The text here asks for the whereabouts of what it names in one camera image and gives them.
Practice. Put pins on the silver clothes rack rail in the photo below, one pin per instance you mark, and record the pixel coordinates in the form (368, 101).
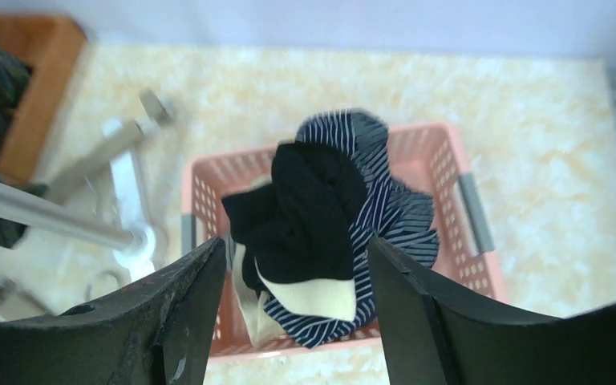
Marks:
(137, 244)

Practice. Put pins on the beige hanger of navy underwear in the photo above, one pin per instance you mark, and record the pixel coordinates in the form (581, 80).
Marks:
(123, 134)

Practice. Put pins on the black underwear beige waistband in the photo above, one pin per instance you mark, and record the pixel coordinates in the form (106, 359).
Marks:
(293, 269)

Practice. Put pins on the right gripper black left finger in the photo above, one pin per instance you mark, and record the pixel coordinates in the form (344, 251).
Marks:
(157, 330)

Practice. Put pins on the pink plastic basket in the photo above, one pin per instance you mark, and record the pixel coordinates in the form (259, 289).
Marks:
(428, 157)

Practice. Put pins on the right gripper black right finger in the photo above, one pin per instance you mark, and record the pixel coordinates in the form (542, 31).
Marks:
(436, 331)

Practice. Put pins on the navy white striped underwear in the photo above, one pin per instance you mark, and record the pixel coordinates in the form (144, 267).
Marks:
(391, 211)

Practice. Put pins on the orange wooden tray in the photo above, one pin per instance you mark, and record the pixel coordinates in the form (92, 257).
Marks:
(50, 45)

